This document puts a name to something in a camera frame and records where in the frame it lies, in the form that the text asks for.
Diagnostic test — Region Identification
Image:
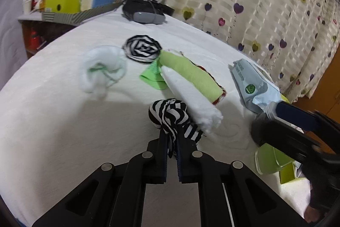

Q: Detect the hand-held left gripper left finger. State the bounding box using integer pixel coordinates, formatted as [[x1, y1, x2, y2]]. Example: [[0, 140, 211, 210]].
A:
[[32, 128, 169, 227]]

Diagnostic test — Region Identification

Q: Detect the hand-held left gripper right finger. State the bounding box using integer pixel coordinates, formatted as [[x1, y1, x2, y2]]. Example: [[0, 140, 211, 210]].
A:
[[177, 129, 310, 227]]

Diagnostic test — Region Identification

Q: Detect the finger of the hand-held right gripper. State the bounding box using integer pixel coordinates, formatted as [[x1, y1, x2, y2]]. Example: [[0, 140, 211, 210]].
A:
[[266, 120, 334, 167], [275, 101, 340, 137]]

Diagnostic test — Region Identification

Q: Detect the green white box tray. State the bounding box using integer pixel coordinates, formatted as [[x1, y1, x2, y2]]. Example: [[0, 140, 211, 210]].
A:
[[279, 94, 306, 185]]

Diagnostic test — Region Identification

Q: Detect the black white striped sock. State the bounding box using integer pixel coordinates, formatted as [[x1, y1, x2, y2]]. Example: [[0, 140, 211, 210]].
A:
[[148, 99, 204, 158], [123, 35, 162, 65]]

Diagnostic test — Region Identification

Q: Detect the white towel roll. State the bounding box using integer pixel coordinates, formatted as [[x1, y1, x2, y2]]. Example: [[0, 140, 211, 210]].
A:
[[161, 66, 224, 136]]

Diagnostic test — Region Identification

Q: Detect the small green cloth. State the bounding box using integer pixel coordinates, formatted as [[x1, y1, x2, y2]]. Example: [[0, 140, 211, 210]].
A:
[[139, 61, 168, 90]]

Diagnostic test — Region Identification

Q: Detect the green cloth roll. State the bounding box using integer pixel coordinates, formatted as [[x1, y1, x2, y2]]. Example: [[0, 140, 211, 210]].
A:
[[159, 49, 227, 105]]

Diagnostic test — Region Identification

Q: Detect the person's right hand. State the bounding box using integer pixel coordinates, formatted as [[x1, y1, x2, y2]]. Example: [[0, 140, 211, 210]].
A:
[[304, 204, 323, 223]]

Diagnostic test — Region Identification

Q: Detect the green plastic jar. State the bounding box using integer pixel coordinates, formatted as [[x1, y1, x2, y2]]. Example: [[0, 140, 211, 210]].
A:
[[254, 143, 295, 176]]

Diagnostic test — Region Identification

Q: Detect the wooden cabinet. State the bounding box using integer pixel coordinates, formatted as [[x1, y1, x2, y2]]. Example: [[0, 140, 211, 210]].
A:
[[292, 38, 340, 126]]

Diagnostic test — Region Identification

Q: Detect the light blue wet wipes pack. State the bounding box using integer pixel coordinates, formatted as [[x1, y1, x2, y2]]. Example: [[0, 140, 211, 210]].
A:
[[229, 59, 282, 114]]

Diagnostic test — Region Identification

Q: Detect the white mint sock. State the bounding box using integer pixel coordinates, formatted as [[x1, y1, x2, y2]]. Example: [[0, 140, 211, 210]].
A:
[[79, 45, 128, 100]]

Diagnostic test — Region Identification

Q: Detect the black grey headset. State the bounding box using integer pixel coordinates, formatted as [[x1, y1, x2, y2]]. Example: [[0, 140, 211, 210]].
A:
[[122, 0, 176, 25]]

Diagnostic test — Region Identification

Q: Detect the wooden side table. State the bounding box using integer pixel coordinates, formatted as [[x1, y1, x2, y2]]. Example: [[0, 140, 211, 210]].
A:
[[17, 14, 77, 59]]

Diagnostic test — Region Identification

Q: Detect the grey striped tray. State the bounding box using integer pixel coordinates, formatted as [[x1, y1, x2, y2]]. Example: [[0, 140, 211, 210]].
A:
[[41, 1, 124, 26]]

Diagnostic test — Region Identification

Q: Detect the small red item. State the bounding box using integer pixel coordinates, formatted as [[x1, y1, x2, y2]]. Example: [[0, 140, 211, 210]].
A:
[[29, 30, 41, 50]]

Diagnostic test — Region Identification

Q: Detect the green file box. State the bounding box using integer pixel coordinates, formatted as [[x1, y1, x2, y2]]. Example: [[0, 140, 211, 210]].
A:
[[44, 0, 112, 13]]

